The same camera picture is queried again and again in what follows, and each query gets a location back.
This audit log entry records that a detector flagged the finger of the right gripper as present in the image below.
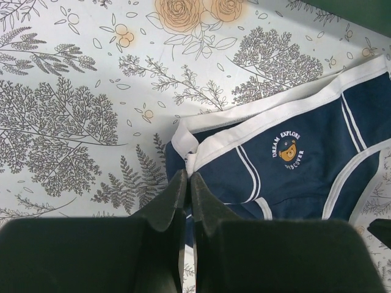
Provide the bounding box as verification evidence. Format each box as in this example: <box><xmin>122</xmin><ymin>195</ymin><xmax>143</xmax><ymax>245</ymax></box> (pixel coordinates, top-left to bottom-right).
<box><xmin>368</xmin><ymin>219</ymin><xmax>391</xmax><ymax>244</ymax></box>

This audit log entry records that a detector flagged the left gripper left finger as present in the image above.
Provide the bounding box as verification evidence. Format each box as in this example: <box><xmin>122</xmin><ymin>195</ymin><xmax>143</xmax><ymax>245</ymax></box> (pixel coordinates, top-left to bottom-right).
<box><xmin>1</xmin><ymin>170</ymin><xmax>187</xmax><ymax>292</ymax></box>

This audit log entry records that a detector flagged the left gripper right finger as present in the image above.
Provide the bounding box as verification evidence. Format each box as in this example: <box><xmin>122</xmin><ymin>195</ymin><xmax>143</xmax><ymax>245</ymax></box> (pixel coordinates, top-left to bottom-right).
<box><xmin>191</xmin><ymin>173</ymin><xmax>384</xmax><ymax>292</ymax></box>

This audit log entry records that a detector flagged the green divided organizer tray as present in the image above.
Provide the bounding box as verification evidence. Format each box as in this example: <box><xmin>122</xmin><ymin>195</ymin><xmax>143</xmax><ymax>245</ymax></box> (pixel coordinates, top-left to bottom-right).
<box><xmin>304</xmin><ymin>0</ymin><xmax>390</xmax><ymax>35</ymax></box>

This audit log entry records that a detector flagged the navy white-trimmed underwear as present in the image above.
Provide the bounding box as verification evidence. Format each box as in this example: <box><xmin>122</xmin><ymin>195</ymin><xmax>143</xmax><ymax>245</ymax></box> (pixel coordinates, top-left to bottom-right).
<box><xmin>166</xmin><ymin>56</ymin><xmax>390</xmax><ymax>223</ymax></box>

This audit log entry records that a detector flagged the floral table mat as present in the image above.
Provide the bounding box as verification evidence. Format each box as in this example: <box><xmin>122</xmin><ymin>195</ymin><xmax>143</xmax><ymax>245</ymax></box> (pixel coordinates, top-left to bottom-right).
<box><xmin>0</xmin><ymin>0</ymin><xmax>391</xmax><ymax>293</ymax></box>

